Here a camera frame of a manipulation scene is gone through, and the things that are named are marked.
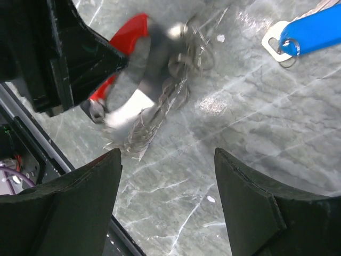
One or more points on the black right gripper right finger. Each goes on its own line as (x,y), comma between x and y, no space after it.
(266,217)

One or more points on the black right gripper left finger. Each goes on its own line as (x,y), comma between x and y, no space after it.
(69,215)

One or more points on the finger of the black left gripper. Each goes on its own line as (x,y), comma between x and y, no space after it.
(51,56)

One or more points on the key with blue tag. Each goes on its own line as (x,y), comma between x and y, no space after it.
(315,30)

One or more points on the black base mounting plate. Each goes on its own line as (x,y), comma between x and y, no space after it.
(25,147)

